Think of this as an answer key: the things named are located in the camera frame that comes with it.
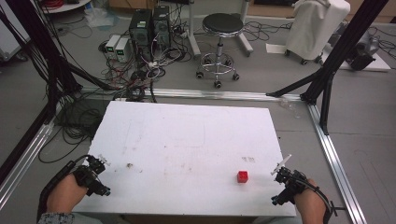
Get white table leg frame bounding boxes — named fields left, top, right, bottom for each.
left=186, top=0, right=255, bottom=59

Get clear plastic bag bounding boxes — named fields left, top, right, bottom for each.
left=83, top=6, right=120, bottom=30

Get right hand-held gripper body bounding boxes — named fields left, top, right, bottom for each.
left=270, top=166, right=308, bottom=207

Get black round stool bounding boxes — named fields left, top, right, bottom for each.
left=195, top=12, right=246, bottom=90

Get white covered cart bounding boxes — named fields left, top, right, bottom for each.
left=284, top=0, right=352, bottom=65

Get black cables on floor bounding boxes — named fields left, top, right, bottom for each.
left=242, top=20, right=295, bottom=43

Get black frame post with cables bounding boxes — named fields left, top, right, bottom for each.
left=0, top=0, right=118, bottom=186

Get grey machine on white board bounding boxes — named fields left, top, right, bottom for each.
left=321, top=29, right=392, bottom=73

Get white round table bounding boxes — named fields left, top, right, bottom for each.
left=39, top=0, right=93, bottom=15

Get white paper sheet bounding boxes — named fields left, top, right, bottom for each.
left=265, top=42, right=290, bottom=56

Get person's right hand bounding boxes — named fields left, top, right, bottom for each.
left=293, top=177, right=329, bottom=224

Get red cube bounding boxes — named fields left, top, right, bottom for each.
left=236, top=170, right=249, bottom=184

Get black computer tower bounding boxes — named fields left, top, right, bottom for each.
left=128, top=8, right=154, bottom=62
left=151, top=5, right=172, bottom=50

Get person's left hand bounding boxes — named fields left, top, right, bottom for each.
left=46, top=173, right=89, bottom=215

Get person's patterned left sleeve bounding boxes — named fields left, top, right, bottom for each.
left=36, top=212, right=77, bottom=224

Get aluminium floor rail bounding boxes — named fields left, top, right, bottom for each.
left=79, top=87, right=304, bottom=103
left=0, top=121, right=56, bottom=211
left=306, top=103, right=369, bottom=224

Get tangle of floor cables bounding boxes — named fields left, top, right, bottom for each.
left=36, top=46, right=194, bottom=164

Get white power supply unit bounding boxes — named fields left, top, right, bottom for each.
left=114, top=36, right=131, bottom=63
left=105, top=34, right=121, bottom=54

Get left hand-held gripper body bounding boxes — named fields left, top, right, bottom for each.
left=73, top=154, right=112, bottom=198

